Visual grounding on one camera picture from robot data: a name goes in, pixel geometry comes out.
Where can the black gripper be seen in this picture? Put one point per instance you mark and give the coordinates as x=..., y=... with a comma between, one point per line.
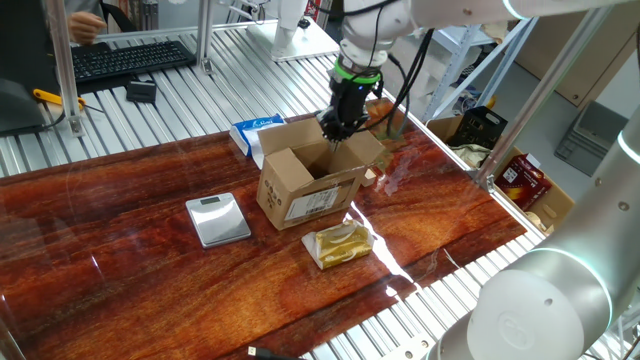
x=352, y=105

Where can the brown cardboard box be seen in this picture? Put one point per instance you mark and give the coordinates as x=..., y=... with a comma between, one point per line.
x=300, y=200

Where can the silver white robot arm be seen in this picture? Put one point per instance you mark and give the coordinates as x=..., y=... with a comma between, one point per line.
x=550, y=310

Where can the red product box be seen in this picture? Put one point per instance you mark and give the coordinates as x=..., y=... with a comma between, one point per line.
x=522, y=181

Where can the large open cardboard carton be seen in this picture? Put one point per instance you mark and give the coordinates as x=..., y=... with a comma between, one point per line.
x=555, y=210

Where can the person's bare hand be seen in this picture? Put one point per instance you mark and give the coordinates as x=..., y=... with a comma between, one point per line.
x=85, y=27

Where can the small light wooden block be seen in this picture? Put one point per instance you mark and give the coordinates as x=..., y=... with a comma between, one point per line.
x=369, y=178

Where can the blue tissue pack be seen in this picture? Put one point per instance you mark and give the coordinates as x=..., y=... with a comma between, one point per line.
x=250, y=132

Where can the white stand on metal plate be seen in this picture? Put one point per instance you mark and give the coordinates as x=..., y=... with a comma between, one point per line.
x=290, y=45

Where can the yellow packet in plastic wrap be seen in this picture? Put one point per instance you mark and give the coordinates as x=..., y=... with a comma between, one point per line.
x=340, y=245

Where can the white metal shelf rack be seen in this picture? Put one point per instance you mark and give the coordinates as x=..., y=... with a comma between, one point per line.
x=456, y=67

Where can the beige cloth bundle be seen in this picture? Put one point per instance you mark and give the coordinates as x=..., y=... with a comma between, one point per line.
x=472, y=155

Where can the silver digital scale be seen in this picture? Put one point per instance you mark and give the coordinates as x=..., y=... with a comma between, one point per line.
x=217, y=220

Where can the small black flat device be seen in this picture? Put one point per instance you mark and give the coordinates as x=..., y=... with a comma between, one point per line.
x=141, y=91

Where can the black keyboard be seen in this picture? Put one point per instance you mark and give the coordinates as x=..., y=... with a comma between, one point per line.
x=125, y=60

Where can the wood grain table mat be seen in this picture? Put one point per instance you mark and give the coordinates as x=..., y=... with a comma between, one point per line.
x=150, y=275

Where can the grey equipment case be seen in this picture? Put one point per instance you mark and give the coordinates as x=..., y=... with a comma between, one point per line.
x=585, y=137

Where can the light wooden cabinet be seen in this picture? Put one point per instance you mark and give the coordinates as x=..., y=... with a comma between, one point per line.
x=595, y=70

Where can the black monitor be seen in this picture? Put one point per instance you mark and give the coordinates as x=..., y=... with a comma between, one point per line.
x=25, y=50

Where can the aluminium frame post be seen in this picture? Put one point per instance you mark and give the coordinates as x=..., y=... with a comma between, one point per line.
x=545, y=85
x=62, y=60
x=204, y=30

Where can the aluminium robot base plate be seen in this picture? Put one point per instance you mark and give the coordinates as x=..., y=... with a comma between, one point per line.
x=407, y=350

